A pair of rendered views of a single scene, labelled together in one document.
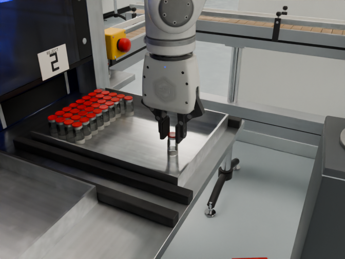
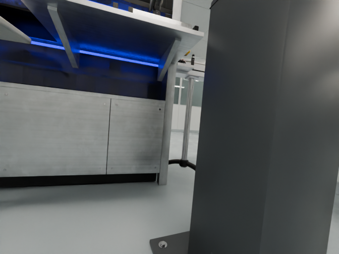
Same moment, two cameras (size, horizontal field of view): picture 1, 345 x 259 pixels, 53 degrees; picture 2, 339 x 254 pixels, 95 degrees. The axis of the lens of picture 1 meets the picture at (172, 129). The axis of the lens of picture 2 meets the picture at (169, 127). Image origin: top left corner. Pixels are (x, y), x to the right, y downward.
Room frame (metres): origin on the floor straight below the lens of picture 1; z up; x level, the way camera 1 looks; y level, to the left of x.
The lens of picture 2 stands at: (0.14, -0.61, 0.48)
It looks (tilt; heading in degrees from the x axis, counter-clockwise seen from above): 3 degrees down; 46
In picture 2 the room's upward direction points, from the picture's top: 5 degrees clockwise
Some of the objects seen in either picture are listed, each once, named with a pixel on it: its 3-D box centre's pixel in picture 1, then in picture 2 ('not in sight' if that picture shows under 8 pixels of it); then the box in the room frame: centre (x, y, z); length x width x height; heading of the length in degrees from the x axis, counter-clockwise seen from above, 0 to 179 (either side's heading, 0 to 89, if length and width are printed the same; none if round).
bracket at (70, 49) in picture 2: not in sight; (66, 44); (0.29, 0.30, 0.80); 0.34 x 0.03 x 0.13; 64
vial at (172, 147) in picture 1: (172, 144); not in sight; (0.58, 0.00, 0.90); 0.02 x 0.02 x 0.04
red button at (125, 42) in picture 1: (123, 44); not in sight; (0.96, 0.14, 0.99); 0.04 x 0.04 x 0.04; 64
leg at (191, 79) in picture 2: not in sight; (187, 122); (1.17, 0.24, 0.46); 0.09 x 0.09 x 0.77; 64
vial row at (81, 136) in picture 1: (101, 117); not in sight; (0.69, 0.16, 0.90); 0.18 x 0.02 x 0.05; 153
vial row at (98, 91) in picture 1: (78, 111); not in sight; (0.72, 0.22, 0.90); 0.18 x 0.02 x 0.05; 153
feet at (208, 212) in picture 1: (224, 179); not in sight; (1.53, -0.29, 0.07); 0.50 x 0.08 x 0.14; 154
